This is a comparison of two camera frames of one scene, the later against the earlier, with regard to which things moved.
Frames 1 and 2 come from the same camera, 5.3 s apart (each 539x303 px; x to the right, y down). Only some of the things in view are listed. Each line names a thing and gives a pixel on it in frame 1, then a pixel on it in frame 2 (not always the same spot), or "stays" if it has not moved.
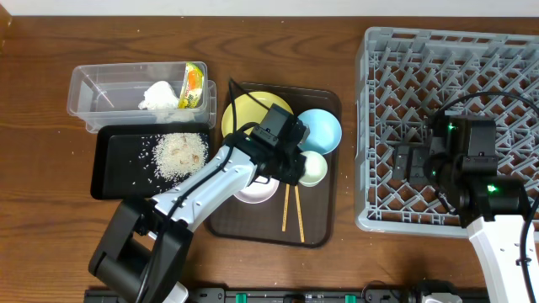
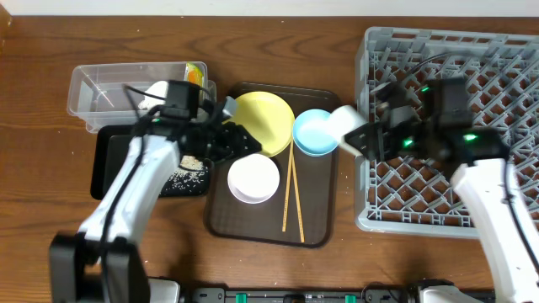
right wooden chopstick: [300, 215] stays
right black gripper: [412, 164] -> [375, 140]
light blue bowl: [325, 130] stays
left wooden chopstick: [285, 207] stays
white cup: [316, 168] -> [342, 119]
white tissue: [160, 96] stays
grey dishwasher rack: [406, 77] stays
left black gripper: [297, 172] -> [233, 143]
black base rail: [297, 295] stays
